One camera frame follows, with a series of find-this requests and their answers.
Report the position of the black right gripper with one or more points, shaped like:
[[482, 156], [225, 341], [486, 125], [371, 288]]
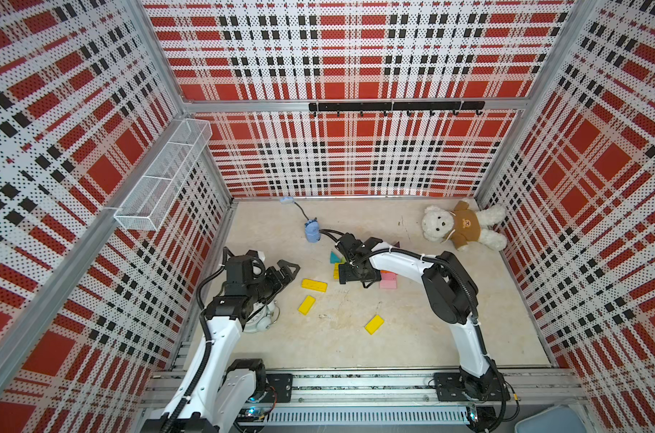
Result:
[[345, 274]]

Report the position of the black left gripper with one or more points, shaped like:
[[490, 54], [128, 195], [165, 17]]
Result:
[[277, 282]]

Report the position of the teal triangle block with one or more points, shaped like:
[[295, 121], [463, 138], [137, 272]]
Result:
[[334, 258]]

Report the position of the pink block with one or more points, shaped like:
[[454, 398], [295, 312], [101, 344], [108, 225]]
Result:
[[388, 285], [388, 276]]

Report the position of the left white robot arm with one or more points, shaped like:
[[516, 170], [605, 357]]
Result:
[[216, 386]]

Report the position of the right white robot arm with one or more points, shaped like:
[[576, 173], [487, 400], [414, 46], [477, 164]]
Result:
[[451, 294]]

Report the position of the white twin-bell alarm clock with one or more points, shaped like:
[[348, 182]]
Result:
[[262, 318]]

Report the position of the blue plastic toy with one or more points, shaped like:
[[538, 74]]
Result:
[[312, 231]]

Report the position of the white teddy bear brown hoodie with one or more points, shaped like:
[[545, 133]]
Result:
[[463, 226]]

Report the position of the grey bin bottom right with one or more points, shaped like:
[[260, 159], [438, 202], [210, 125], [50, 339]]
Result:
[[560, 419]]

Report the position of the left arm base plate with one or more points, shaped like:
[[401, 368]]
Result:
[[277, 387]]

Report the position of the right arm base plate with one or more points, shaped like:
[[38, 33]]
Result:
[[462, 387]]

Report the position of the black wall hook rail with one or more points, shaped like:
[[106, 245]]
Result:
[[454, 106]]

